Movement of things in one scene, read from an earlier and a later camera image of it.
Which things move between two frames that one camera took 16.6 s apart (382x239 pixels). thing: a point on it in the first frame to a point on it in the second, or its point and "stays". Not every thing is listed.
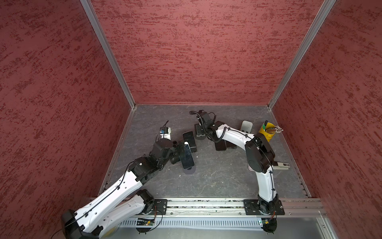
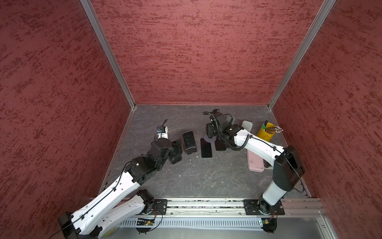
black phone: x=221 y=146 to x=206 y=149
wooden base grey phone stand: x=246 y=126 stays
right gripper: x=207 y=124 to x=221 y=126
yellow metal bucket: x=268 y=136 stays
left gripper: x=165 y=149 stays
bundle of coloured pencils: x=276 y=129 stays
